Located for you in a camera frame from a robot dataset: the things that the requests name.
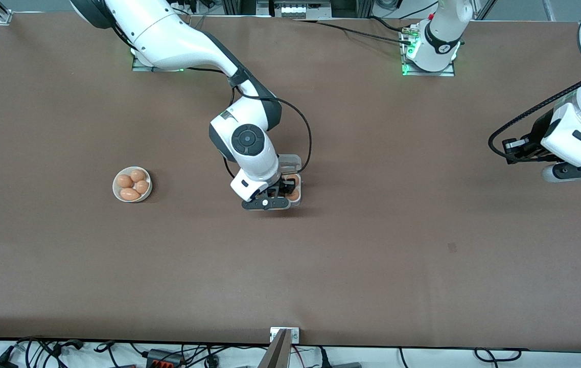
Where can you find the white power strip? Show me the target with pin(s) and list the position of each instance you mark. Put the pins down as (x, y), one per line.
(293, 9)

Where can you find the aluminium camera mount bar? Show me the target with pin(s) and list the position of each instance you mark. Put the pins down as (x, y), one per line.
(276, 352)

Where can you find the black connector block orange levers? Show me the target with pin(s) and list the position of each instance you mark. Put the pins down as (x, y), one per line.
(162, 359)

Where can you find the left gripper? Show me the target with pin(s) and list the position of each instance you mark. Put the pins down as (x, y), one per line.
(536, 140)

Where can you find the silver camera mount bracket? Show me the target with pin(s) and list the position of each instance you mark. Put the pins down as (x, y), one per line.
(295, 335)

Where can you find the white bowl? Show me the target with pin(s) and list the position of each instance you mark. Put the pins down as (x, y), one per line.
(115, 191)

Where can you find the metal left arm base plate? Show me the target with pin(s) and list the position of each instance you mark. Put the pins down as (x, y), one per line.
(448, 73)

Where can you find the clear plastic egg carton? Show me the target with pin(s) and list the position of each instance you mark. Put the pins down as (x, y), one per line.
(293, 163)

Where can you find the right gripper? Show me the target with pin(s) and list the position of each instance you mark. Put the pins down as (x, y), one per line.
(287, 186)

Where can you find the brown egg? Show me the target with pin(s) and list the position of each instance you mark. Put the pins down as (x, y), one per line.
(130, 194)
(295, 194)
(296, 179)
(138, 175)
(142, 187)
(124, 181)

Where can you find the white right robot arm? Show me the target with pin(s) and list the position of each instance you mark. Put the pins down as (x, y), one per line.
(167, 36)

